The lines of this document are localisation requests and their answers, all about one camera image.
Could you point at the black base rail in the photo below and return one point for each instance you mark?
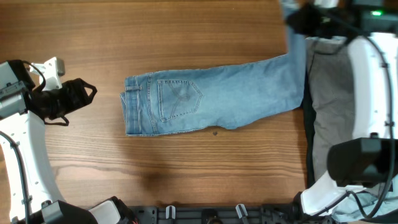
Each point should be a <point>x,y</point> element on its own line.
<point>265,214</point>

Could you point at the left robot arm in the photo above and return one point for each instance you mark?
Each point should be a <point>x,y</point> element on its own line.
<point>35,196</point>

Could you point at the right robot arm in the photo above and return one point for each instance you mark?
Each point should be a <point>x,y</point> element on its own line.
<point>367,162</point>

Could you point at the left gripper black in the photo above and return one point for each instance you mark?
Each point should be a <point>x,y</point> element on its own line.
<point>78,94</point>

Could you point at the light blue denim jeans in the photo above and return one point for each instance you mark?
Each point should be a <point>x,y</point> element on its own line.
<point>230,96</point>

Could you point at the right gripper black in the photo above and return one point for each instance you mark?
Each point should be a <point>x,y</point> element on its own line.
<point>305,14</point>

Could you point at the light blue shirt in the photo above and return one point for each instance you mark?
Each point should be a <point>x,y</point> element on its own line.
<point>348,210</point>

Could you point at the black garment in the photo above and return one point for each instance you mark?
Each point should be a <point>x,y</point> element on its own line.
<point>309,116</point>

